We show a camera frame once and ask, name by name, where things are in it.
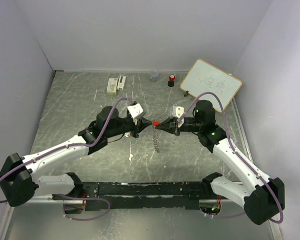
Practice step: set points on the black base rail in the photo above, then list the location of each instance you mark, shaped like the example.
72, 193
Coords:
138, 195

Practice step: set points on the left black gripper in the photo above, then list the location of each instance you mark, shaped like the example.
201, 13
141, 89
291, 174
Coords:
142, 123

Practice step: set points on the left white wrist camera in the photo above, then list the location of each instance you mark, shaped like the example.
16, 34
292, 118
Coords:
136, 111

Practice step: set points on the white staple box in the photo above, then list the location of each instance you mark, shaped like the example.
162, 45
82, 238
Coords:
112, 86

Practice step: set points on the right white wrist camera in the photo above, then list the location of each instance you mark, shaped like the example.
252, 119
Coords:
176, 112

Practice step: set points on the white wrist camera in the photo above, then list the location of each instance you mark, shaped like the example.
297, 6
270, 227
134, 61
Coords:
136, 111
176, 112

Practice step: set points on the red black stamp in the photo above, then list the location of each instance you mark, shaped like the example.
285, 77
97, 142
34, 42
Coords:
171, 80

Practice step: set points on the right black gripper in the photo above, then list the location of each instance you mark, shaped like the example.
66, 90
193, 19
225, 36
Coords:
169, 122

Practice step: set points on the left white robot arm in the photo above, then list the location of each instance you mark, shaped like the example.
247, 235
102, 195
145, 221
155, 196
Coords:
22, 178

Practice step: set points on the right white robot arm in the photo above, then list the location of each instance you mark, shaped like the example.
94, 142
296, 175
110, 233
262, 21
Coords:
260, 196

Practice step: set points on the small whiteboard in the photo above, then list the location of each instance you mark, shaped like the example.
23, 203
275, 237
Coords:
204, 77

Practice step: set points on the metal disc with keyrings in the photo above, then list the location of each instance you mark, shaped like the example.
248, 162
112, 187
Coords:
155, 139

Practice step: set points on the key with black tag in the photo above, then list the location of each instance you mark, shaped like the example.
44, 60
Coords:
128, 134

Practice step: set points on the key with red tag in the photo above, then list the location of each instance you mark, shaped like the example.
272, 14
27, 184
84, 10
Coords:
155, 123

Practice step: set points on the small clear cup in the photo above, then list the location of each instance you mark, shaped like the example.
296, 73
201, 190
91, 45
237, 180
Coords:
154, 75

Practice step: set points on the white stapler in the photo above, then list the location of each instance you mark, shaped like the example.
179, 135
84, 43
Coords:
121, 82

